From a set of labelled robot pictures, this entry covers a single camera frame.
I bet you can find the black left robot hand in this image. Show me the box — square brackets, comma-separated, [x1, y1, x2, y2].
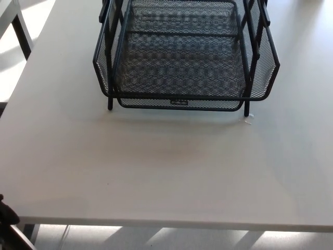
[0, 194, 21, 226]

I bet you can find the dark brown wooden furniture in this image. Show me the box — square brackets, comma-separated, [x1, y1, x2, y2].
[5, 225, 37, 250]

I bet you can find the black mesh tray with label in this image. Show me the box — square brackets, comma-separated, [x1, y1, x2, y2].
[117, 98, 241, 112]

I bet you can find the black wire tray rack frame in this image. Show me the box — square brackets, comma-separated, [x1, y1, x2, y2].
[98, 0, 271, 117]

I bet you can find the black mesh sliding tray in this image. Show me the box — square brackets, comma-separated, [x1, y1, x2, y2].
[91, 0, 281, 102]

